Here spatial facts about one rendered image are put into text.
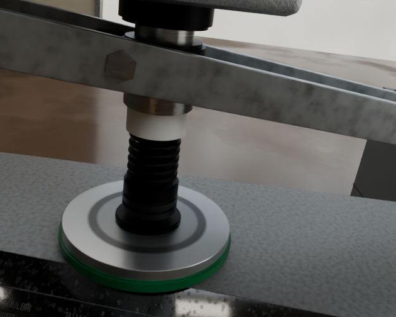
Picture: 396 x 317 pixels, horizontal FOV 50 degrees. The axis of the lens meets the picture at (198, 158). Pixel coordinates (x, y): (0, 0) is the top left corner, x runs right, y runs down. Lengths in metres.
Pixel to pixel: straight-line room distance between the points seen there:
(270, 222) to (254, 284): 0.15
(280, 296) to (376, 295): 0.12
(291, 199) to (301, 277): 0.21
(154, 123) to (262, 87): 0.12
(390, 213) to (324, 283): 0.26
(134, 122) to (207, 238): 0.17
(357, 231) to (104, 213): 0.38
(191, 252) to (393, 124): 0.28
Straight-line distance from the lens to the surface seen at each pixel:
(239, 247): 0.58
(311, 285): 0.55
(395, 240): 0.71
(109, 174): 0.73
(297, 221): 0.67
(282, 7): 0.39
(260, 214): 0.66
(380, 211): 0.78
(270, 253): 0.58
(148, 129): 0.46
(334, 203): 0.76
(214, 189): 0.71
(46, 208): 0.63
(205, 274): 0.50
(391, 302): 0.57
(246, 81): 0.44
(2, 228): 0.60
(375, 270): 0.62
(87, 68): 0.41
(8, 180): 0.71
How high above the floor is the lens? 1.15
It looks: 23 degrees down
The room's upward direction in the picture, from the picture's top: 8 degrees clockwise
